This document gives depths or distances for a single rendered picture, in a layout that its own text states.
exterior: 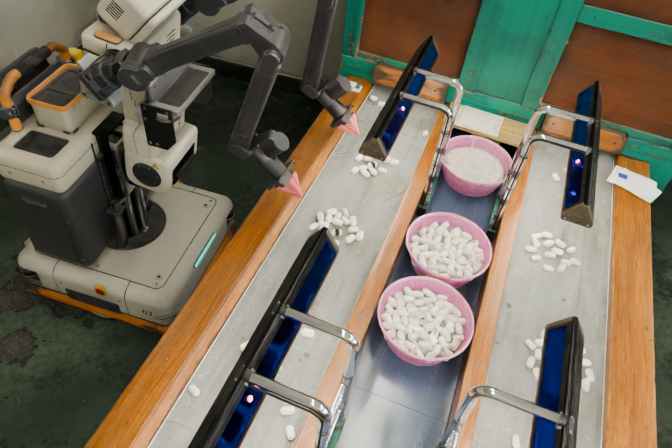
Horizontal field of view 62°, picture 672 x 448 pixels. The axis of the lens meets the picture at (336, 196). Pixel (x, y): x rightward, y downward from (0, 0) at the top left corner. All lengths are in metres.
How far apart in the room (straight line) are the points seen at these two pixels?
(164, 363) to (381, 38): 1.45
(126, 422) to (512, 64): 1.70
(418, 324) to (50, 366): 1.47
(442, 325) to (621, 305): 0.53
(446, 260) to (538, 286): 0.28
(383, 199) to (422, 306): 0.42
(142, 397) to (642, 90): 1.86
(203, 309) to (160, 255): 0.79
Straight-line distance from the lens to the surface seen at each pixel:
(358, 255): 1.70
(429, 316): 1.61
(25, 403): 2.43
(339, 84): 1.88
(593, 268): 1.93
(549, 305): 1.77
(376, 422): 1.52
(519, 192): 2.02
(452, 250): 1.79
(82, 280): 2.33
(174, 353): 1.50
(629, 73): 2.22
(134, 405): 1.45
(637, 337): 1.80
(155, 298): 2.20
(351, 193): 1.87
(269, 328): 1.11
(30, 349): 2.54
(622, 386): 1.69
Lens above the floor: 2.06
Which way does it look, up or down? 45 degrees down
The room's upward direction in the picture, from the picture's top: 7 degrees clockwise
